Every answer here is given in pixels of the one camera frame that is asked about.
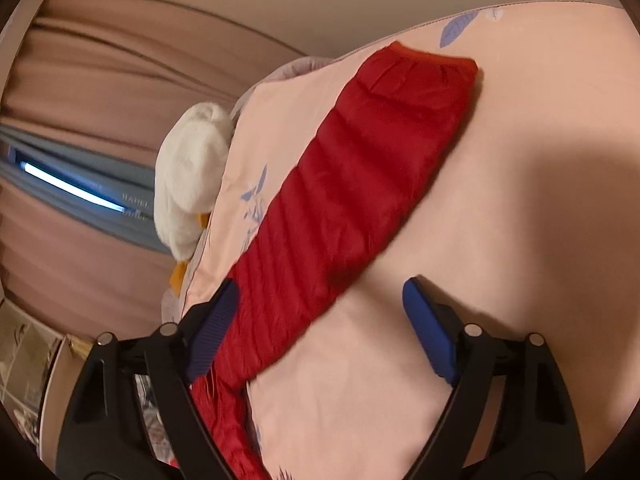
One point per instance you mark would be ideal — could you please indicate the red down jacket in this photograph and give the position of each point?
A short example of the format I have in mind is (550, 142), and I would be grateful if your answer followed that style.
(350, 160)

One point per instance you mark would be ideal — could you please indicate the blue-grey printed headboard cushion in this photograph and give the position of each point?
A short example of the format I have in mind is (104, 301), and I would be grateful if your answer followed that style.
(137, 222)

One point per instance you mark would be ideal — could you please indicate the white plush duck toy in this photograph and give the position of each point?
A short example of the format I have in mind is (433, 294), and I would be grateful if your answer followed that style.
(192, 160)

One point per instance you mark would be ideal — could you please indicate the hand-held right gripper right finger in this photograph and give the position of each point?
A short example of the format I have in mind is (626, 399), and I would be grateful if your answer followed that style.
(430, 330)

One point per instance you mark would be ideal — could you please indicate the pink curtain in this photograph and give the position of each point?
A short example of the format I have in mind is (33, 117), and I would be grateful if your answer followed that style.
(100, 60)

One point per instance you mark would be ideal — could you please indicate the white glass-front cabinet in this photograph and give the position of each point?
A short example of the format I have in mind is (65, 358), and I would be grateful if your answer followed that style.
(30, 360)

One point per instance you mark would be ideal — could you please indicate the pink printed duvet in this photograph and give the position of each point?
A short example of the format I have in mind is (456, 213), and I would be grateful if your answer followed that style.
(500, 260)

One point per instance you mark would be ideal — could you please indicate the yellow tassel hanging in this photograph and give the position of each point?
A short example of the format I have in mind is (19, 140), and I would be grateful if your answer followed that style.
(82, 349)

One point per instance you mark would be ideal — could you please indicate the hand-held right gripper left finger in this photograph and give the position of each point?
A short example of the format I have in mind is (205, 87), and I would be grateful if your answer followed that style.
(215, 330)

